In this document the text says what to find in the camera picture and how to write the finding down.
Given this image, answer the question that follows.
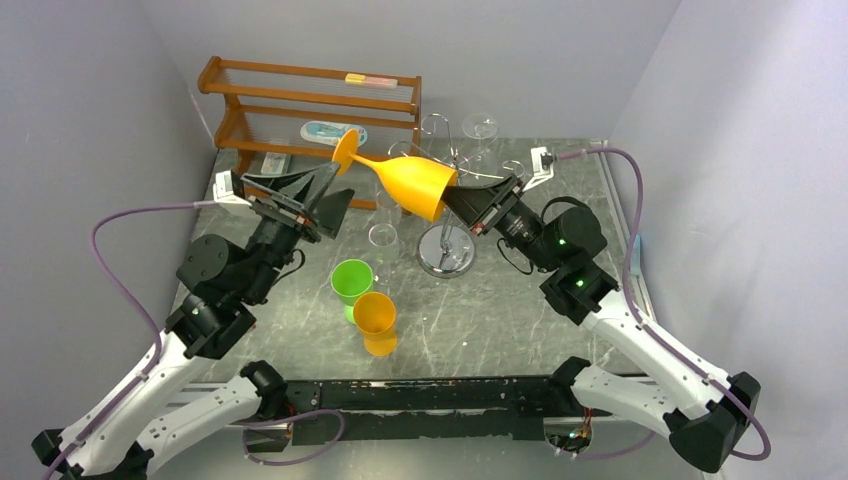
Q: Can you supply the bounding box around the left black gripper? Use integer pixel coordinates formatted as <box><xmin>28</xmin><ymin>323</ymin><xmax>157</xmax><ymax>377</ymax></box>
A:
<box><xmin>246</xmin><ymin>163</ymin><xmax>358</xmax><ymax>302</ymax></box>

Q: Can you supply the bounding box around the orange plastic goblet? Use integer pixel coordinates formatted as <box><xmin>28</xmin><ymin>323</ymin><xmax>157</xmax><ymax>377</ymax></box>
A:
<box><xmin>331</xmin><ymin>130</ymin><xmax>458</xmax><ymax>222</ymax></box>
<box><xmin>353</xmin><ymin>292</ymin><xmax>398</xmax><ymax>357</ymax></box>

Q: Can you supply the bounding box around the clear wine glass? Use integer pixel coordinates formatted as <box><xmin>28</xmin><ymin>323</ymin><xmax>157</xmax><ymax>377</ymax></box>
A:
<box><xmin>462</xmin><ymin>113</ymin><xmax>498</xmax><ymax>178</ymax></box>

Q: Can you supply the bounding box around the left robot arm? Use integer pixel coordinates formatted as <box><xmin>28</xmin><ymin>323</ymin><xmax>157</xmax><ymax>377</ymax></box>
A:
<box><xmin>31</xmin><ymin>162</ymin><xmax>353</xmax><ymax>479</ymax></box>

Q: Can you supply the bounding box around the chrome wine glass rack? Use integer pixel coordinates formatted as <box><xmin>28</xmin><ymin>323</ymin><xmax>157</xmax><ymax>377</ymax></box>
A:
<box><xmin>375</xmin><ymin>113</ymin><xmax>514</xmax><ymax>278</ymax></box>

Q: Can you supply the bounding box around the clear glass near rack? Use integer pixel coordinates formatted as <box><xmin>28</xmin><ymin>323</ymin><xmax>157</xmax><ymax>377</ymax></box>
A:
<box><xmin>368</xmin><ymin>223</ymin><xmax>402</xmax><ymax>288</ymax></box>

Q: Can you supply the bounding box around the wooden shelf rack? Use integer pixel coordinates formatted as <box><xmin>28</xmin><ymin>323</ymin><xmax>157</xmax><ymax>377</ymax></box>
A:
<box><xmin>197</xmin><ymin>56</ymin><xmax>423</xmax><ymax>173</ymax></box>

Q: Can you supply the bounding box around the small white box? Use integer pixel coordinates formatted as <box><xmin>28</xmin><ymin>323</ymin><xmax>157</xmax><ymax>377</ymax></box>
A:
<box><xmin>259</xmin><ymin>152</ymin><xmax>290</xmax><ymax>177</ymax></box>

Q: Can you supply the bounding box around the blue oval package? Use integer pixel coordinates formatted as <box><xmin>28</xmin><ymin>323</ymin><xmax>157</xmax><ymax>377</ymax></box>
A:
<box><xmin>300</xmin><ymin>120</ymin><xmax>368</xmax><ymax>147</ymax></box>

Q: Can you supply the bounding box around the clear glass by shelf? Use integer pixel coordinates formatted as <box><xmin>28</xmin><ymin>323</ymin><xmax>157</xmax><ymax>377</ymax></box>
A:
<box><xmin>374</xmin><ymin>190</ymin><xmax>403</xmax><ymax>227</ymax></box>

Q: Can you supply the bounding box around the green plastic goblet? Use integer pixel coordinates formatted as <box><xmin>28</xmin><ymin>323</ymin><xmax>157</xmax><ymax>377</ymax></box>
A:
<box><xmin>331</xmin><ymin>259</ymin><xmax>374</xmax><ymax>324</ymax></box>

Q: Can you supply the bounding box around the yellow pink eraser bar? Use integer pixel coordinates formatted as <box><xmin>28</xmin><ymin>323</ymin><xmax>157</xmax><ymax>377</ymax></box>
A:
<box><xmin>344</xmin><ymin>73</ymin><xmax>399</xmax><ymax>89</ymax></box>

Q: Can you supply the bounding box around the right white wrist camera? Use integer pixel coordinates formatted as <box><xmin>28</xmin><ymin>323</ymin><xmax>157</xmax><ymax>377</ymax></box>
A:
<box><xmin>522</xmin><ymin>146</ymin><xmax>556</xmax><ymax>193</ymax></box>

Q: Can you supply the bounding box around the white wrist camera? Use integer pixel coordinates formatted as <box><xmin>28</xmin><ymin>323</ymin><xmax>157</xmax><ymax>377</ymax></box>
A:
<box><xmin>522</xmin><ymin>146</ymin><xmax>556</xmax><ymax>193</ymax></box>
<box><xmin>212</xmin><ymin>170</ymin><xmax>254</xmax><ymax>217</ymax></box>

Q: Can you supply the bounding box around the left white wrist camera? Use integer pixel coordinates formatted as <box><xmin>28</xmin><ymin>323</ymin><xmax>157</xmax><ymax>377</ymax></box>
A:
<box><xmin>212</xmin><ymin>170</ymin><xmax>254</xmax><ymax>217</ymax></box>

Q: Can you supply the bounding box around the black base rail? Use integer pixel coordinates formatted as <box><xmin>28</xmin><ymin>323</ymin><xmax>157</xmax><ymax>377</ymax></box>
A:
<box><xmin>245</xmin><ymin>375</ymin><xmax>584</xmax><ymax>446</ymax></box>

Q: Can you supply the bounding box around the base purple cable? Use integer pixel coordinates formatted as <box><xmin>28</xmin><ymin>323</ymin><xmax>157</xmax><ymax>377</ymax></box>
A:
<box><xmin>241</xmin><ymin>408</ymin><xmax>347</xmax><ymax>467</ymax></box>

